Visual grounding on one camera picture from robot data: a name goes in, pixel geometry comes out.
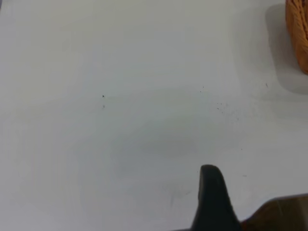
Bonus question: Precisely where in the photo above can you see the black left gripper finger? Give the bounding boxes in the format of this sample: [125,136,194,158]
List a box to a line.
[191,164,243,231]

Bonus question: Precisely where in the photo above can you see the orange woven wicker basket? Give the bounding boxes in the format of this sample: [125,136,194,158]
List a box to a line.
[285,0,308,76]

